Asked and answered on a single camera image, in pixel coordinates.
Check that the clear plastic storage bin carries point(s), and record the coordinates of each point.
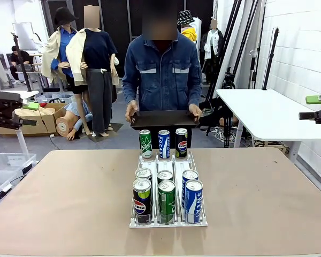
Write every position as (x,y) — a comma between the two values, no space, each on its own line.
(8,160)
(0,184)

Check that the black mannequin base plate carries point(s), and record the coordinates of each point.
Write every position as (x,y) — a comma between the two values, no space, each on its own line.
(115,128)

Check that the mannequin bucket hat yellow hoodie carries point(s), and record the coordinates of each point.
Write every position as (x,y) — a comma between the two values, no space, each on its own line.
(188,33)

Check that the black Pepsi can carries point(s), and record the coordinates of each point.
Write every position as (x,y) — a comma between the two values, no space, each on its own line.
(181,144)
(142,206)
(144,173)

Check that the person's right forearm denim sleeve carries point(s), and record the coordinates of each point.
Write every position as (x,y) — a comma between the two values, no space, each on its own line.
(129,91)

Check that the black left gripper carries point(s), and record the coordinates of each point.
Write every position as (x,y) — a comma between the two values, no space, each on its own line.
(2,105)

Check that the green Chilsung cider can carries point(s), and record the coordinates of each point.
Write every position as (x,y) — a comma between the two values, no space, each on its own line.
(165,175)
(145,144)
(166,203)

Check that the black camera tripod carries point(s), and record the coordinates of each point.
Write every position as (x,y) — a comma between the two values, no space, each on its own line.
(228,80)

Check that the white board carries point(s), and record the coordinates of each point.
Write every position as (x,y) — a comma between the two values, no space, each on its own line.
(24,36)

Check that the blue Pocari Sweat can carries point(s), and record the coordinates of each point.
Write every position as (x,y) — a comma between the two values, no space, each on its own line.
(190,174)
(194,206)
(164,146)

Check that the person's left hand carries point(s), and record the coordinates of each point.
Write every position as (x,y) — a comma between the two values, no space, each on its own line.
(195,111)

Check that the small white desk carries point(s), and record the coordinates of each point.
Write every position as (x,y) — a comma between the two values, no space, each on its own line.
(23,142)

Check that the leaning black stand poles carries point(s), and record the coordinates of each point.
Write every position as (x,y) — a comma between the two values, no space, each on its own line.
(231,40)

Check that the person's left forearm denim sleeve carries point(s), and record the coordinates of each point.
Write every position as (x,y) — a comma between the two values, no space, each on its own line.
(194,92)

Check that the black pole on table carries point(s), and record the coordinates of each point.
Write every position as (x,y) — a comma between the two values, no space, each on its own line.
(270,61)

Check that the brown cardboard box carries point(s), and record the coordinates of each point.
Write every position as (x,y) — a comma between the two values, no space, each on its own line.
(37,120)

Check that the seated person black shirt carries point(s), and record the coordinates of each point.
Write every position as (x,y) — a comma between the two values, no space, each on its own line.
(21,57)

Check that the black light stand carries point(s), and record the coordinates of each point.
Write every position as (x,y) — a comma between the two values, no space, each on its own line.
(21,61)

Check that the mannequin white jacket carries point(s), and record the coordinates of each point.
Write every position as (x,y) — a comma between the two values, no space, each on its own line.
(212,42)

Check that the person in denim jacket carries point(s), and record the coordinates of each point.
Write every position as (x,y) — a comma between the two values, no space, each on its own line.
(163,80)

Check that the white can dispenser rack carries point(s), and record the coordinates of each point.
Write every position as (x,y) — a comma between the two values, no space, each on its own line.
(166,167)

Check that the large white table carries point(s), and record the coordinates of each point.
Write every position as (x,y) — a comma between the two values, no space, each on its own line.
(270,115)

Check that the lying mannequin blue clothes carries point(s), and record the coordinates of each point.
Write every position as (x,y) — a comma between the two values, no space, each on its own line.
(64,125)

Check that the black serving tray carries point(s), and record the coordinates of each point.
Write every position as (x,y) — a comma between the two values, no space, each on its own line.
(163,119)

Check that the person's right hand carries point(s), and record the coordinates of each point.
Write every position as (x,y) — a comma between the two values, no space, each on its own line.
(131,111)

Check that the mannequin black hat blue shirt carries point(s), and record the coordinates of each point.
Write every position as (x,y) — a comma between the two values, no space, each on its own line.
(65,40)

